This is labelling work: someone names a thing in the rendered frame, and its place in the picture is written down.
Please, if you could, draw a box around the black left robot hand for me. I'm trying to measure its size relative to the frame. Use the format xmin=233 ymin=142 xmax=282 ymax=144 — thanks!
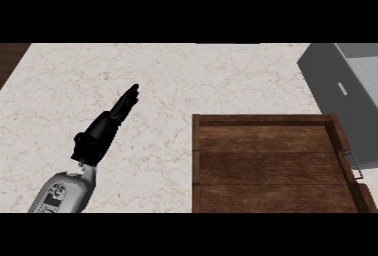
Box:
xmin=69 ymin=83 xmax=142 ymax=167

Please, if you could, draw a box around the grey appliance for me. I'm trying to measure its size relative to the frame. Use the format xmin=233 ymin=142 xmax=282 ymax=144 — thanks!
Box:
xmin=297 ymin=43 xmax=378 ymax=170

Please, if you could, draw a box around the metal tray handle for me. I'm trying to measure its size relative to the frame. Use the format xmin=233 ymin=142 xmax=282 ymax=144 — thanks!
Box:
xmin=344 ymin=150 xmax=365 ymax=182

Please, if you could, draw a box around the dark wooden cabinet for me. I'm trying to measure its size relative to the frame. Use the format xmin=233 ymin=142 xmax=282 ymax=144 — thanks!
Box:
xmin=0 ymin=43 xmax=33 ymax=90

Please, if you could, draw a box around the brown wooden tray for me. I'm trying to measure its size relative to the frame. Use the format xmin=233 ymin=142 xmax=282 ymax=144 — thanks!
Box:
xmin=191 ymin=113 xmax=378 ymax=214

